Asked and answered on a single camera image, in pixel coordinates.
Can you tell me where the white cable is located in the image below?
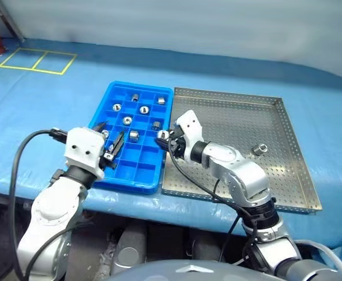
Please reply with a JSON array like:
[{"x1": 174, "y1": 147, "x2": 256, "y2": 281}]
[{"x1": 293, "y1": 239, "x2": 342, "y2": 281}]

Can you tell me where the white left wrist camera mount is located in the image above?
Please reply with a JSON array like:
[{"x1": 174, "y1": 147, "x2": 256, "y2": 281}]
[{"x1": 64, "y1": 126, "x2": 106, "y2": 180}]

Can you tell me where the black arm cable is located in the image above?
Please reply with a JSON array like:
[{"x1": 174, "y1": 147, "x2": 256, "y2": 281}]
[
  {"x1": 170, "y1": 152, "x2": 277, "y2": 264},
  {"x1": 8, "y1": 128, "x2": 83, "y2": 281}
]

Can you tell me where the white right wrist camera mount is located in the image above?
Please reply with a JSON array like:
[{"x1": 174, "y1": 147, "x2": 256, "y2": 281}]
[{"x1": 175, "y1": 109, "x2": 204, "y2": 160}]

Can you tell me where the blue compartment tray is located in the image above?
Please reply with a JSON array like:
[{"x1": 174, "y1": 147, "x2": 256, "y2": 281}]
[{"x1": 88, "y1": 81, "x2": 174, "y2": 196}]

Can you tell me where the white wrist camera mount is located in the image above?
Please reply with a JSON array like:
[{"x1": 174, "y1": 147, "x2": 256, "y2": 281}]
[
  {"x1": 175, "y1": 109, "x2": 204, "y2": 160},
  {"x1": 64, "y1": 126, "x2": 106, "y2": 180}
]

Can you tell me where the grey robot torso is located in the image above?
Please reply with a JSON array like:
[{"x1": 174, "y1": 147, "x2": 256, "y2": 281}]
[{"x1": 106, "y1": 262, "x2": 280, "y2": 281}]

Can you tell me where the grey metal frame bar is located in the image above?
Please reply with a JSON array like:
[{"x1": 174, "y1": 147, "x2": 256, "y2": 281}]
[{"x1": 0, "y1": 0, "x2": 26, "y2": 42}]

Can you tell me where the blue plastic table cover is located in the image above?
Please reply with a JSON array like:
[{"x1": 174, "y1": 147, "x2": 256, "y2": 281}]
[{"x1": 0, "y1": 36, "x2": 342, "y2": 255}]

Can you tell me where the dark rounded cylinder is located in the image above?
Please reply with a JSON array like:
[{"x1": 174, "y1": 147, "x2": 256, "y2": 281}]
[
  {"x1": 188, "y1": 229, "x2": 221, "y2": 261},
  {"x1": 111, "y1": 224, "x2": 147, "y2": 276}
]

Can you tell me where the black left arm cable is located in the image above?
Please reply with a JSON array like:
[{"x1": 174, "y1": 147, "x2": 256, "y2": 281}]
[{"x1": 8, "y1": 128, "x2": 83, "y2": 281}]

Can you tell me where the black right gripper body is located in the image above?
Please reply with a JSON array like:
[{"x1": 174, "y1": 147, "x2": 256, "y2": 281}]
[{"x1": 166, "y1": 129, "x2": 189, "y2": 160}]

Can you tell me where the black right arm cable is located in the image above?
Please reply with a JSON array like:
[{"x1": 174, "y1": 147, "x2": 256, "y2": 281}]
[{"x1": 170, "y1": 152, "x2": 277, "y2": 264}]

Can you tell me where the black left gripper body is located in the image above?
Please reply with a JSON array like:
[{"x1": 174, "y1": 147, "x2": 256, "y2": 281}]
[{"x1": 100, "y1": 149, "x2": 118, "y2": 171}]

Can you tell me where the perforated metal tray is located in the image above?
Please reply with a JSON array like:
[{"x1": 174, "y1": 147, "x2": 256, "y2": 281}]
[{"x1": 161, "y1": 86, "x2": 323, "y2": 215}]

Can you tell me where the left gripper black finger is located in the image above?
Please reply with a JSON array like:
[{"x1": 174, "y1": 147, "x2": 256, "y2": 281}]
[
  {"x1": 112, "y1": 131, "x2": 126, "y2": 157},
  {"x1": 94, "y1": 120, "x2": 110, "y2": 133}
]

